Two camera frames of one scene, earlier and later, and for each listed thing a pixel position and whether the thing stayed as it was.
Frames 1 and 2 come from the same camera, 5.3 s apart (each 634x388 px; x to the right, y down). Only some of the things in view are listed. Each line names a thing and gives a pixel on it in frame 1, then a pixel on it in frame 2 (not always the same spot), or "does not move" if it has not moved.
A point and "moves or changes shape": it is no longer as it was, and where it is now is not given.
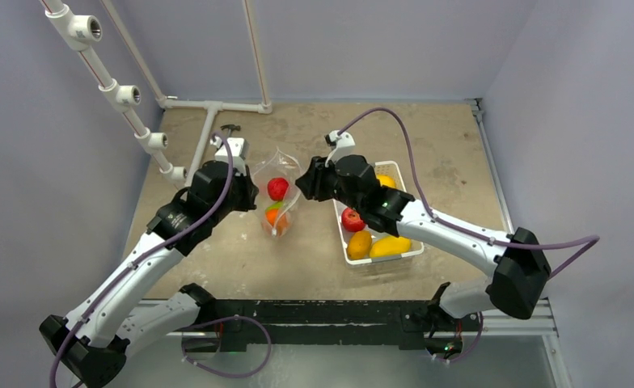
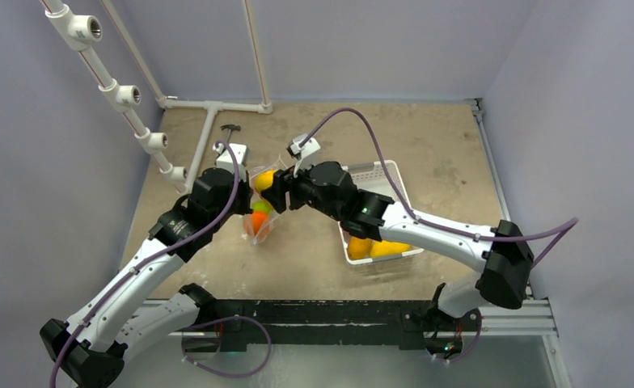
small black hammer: x=230 y=128 does not move
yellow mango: x=390 y=246 does not move
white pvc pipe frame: x=78 y=29 does not move
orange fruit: x=272 y=216 -> x=258 y=219
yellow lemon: x=386 y=180 -> x=264 y=179
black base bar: x=404 y=322 does not move
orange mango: x=359 y=245 does not move
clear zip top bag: x=276 y=191 moves or changes shape
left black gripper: x=250 y=189 does not move
